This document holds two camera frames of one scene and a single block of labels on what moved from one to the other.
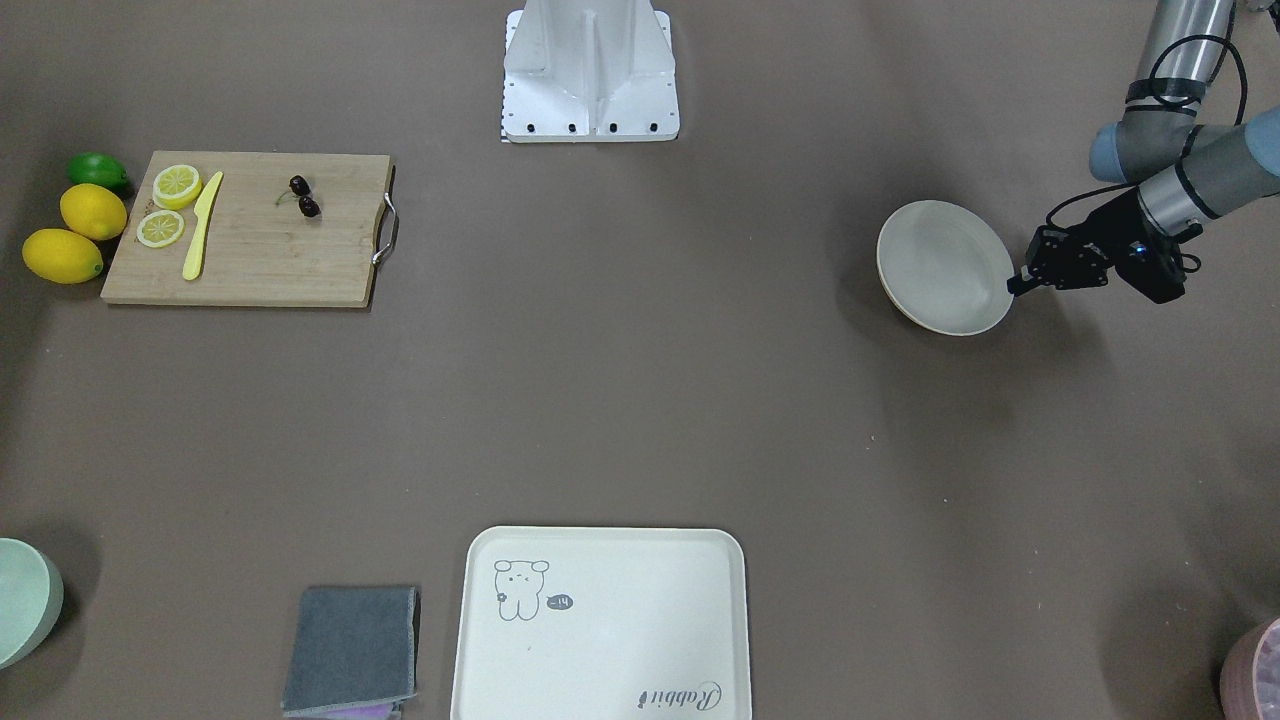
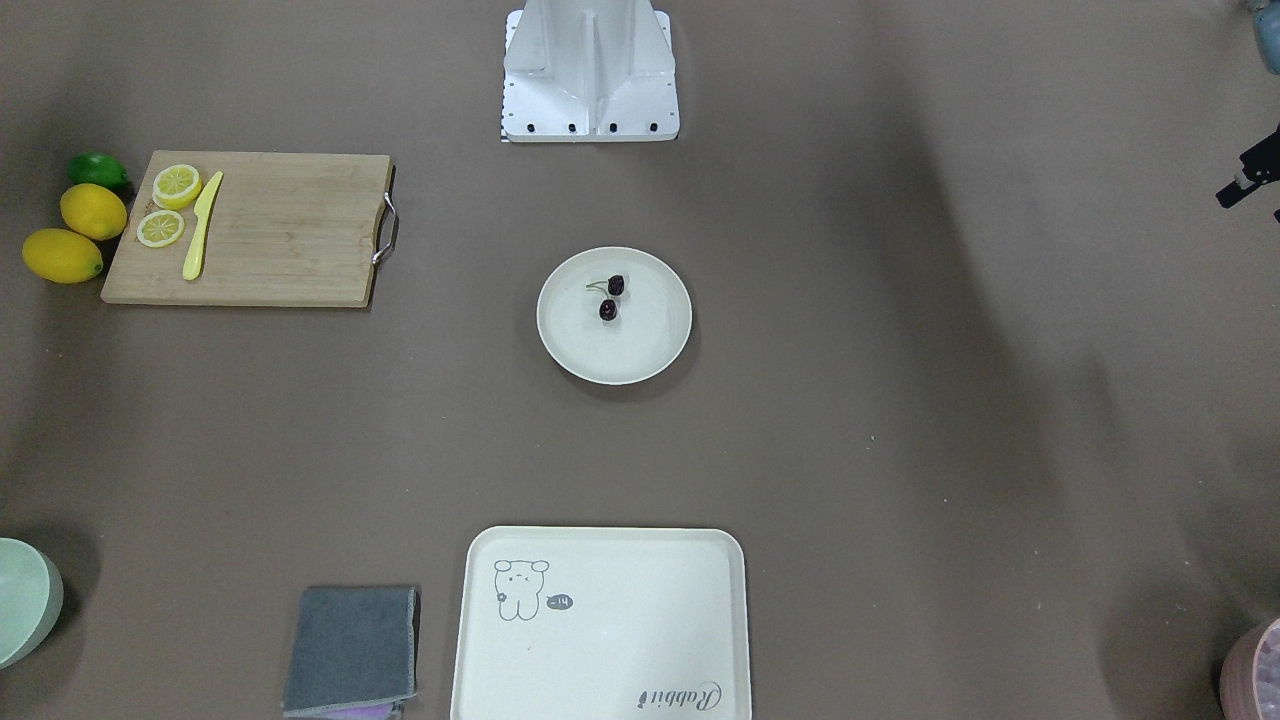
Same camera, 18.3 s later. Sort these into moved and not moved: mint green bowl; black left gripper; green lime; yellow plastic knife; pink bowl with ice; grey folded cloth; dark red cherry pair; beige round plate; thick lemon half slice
Moved: black left gripper; beige round plate; dark red cherry pair
Not moved: grey folded cloth; thick lemon half slice; mint green bowl; yellow plastic knife; green lime; pink bowl with ice
